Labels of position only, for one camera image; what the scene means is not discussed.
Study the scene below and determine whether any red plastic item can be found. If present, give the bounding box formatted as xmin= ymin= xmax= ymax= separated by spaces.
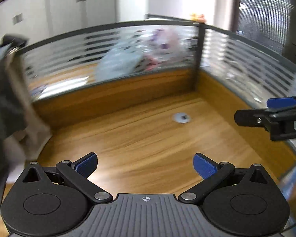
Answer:
xmin=144 ymin=54 xmax=163 ymax=67

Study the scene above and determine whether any dark grey hanging garment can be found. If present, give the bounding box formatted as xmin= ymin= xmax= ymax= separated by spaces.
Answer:
xmin=0 ymin=35 xmax=31 ymax=140

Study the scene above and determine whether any window with blinds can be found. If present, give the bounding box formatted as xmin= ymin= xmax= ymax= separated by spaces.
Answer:
xmin=237 ymin=0 xmax=295 ymax=55

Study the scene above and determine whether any blue box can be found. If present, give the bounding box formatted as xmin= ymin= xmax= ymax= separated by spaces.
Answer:
xmin=277 ymin=160 xmax=296 ymax=204

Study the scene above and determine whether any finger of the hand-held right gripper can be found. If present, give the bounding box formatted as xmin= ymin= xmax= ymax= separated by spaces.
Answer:
xmin=234 ymin=108 xmax=278 ymax=131
xmin=266 ymin=95 xmax=296 ymax=110

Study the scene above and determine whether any grey rear desk partition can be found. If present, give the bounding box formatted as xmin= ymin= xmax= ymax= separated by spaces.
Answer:
xmin=145 ymin=13 xmax=200 ymax=23

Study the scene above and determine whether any beige hanging garment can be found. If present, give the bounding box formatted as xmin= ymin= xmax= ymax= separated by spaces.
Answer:
xmin=7 ymin=52 xmax=52 ymax=153

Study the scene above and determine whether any curved striped-glass desk partition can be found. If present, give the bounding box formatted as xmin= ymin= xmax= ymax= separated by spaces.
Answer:
xmin=195 ymin=25 xmax=296 ymax=158

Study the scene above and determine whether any grey desk cable grommet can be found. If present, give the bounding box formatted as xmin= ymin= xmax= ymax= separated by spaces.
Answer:
xmin=172 ymin=112 xmax=191 ymax=124

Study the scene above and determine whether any pale clear plastic bag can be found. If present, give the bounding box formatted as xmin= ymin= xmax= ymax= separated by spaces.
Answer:
xmin=96 ymin=42 xmax=149 ymax=82

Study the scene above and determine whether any white hanging garment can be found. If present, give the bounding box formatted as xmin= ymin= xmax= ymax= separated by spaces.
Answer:
xmin=1 ymin=133 xmax=43 ymax=176

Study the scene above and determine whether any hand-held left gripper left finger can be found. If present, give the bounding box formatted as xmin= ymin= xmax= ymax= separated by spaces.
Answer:
xmin=21 ymin=152 xmax=113 ymax=205

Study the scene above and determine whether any white purple-print plastic bag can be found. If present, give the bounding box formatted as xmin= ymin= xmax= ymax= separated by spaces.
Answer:
xmin=148 ymin=28 xmax=185 ymax=66

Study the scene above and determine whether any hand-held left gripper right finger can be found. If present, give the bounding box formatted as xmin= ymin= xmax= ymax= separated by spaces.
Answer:
xmin=177 ymin=152 xmax=272 ymax=205

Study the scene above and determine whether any grey metal cabinet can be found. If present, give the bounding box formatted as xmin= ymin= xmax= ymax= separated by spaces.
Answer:
xmin=0 ymin=0 xmax=51 ymax=52
xmin=48 ymin=0 xmax=117 ymax=31

